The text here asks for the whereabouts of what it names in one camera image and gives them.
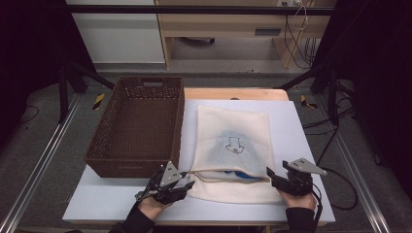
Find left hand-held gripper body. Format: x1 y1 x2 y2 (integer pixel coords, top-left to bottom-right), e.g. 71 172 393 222
135 160 188 205

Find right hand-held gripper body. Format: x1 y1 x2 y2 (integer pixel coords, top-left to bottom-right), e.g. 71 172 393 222
271 157 327 197

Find blue cloth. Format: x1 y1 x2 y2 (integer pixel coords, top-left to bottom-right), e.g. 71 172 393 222
223 169 264 183

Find brown woven basket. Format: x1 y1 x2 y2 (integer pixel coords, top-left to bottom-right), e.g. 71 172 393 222
85 76 186 180

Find white drawstring bag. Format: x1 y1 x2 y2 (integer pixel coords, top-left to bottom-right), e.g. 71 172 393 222
185 104 284 205

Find person's left hand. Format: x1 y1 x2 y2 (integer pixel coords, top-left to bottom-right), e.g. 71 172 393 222
138 195 173 221

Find person's right hand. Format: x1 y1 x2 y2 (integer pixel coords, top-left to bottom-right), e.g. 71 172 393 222
278 189 317 212

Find pale grey table board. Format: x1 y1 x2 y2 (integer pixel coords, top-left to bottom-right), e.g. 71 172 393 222
62 98 336 223

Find yellow black tape strip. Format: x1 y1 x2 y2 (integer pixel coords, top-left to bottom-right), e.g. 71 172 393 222
299 94 319 110
92 93 107 111

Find black metal stand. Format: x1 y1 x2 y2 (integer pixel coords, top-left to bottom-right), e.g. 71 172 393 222
277 63 355 127
57 60 117 124

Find black curtain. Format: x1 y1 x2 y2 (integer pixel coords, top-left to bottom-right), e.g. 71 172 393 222
0 0 97 144
313 0 412 202

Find white cabinet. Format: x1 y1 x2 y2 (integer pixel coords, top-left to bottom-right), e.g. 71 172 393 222
65 0 166 64

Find wooden desk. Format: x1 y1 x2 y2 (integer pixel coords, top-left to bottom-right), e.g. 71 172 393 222
154 0 338 70

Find black metal crossbar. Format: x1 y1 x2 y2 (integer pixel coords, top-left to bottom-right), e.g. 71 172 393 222
64 4 336 16

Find black floor cables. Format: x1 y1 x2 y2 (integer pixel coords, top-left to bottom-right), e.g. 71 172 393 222
302 96 355 137

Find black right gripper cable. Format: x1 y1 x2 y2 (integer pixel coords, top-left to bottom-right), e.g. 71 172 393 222
310 166 360 225

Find aluminium floor rail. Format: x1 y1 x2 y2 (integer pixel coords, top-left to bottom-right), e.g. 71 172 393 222
0 93 83 233
314 96 394 233

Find black cables under desk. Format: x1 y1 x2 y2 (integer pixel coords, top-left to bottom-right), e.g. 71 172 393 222
283 15 317 70

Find white cable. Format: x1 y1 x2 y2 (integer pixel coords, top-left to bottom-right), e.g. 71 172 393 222
292 0 309 32

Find thin black floor cable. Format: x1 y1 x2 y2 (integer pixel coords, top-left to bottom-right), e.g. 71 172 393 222
18 105 41 125

